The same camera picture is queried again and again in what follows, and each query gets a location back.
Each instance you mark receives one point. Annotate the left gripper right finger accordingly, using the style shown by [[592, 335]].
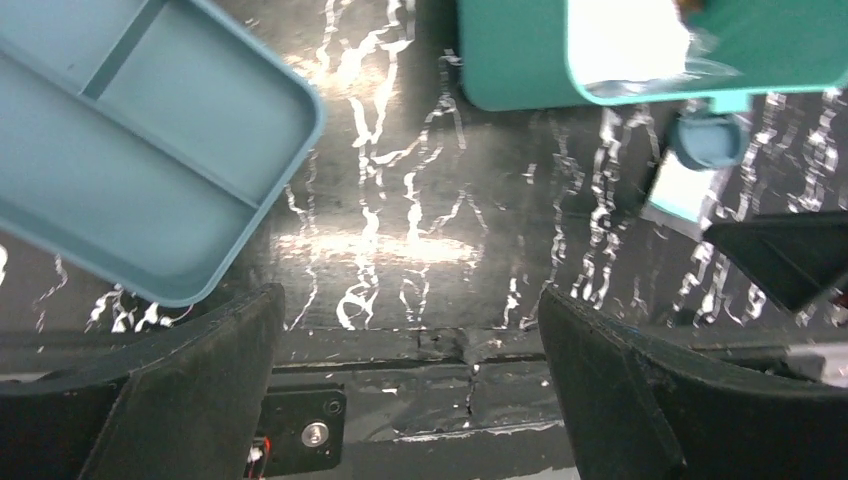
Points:
[[639, 407]]

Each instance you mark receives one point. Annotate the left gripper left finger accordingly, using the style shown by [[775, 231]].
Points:
[[182, 403]]

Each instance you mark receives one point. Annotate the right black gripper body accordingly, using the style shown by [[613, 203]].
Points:
[[795, 259]]

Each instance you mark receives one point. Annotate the dark teal tray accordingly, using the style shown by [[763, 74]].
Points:
[[145, 141]]

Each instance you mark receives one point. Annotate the green medicine box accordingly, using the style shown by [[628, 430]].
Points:
[[523, 55]]

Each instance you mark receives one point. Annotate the green bandage packet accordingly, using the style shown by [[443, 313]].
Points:
[[682, 199]]

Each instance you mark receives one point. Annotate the white gauze pad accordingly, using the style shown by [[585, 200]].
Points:
[[625, 40]]

